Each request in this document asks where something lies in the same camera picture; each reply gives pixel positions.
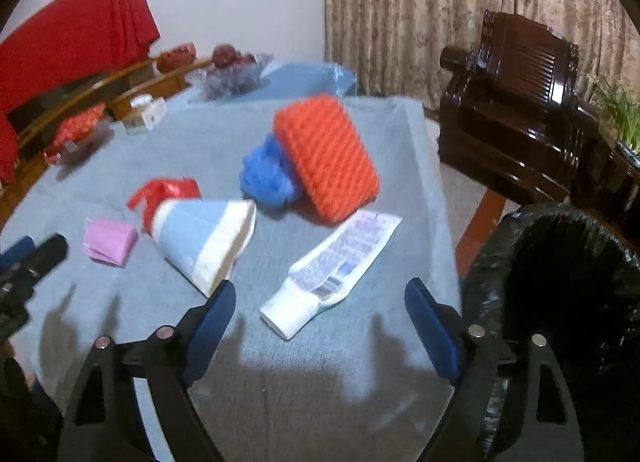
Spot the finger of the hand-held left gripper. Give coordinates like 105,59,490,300
17,233,69,288
0,236,35,270

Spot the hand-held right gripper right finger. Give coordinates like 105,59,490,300
404,277,586,462

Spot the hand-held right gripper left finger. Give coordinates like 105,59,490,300
57,279,237,462

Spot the pink paper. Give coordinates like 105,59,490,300
82,218,139,267

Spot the blue white paper cup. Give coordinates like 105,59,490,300
151,198,257,298

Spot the white toothpaste tube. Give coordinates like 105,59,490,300
259,209,403,341

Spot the waste bin with black bag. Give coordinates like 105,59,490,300
460,201,640,462

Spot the blue mesh scrubber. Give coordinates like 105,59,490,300
239,133,301,208

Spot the orange foam net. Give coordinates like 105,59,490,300
272,94,381,227

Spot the red patterned packet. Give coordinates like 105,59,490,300
44,103,107,160

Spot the black television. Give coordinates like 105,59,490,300
7,74,101,128

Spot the tissue box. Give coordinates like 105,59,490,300
122,94,167,135

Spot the wooden television cabinet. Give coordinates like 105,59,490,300
0,54,216,203

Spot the red cloth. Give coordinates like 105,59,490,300
0,0,162,183

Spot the dark wooden armchair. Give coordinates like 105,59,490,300
437,10,601,203

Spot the red bag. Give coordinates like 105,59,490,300
156,42,197,74

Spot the dark wooden side table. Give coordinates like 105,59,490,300
565,142,640,228

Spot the glass fruit bowl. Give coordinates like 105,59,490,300
192,53,275,100

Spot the blue white plant pot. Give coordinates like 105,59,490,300
615,139,640,163

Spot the blue tablecloth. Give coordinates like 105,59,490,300
187,61,358,104

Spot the green plant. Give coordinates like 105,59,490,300
592,74,640,153

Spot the beige patterned curtain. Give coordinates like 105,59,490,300
324,0,640,113

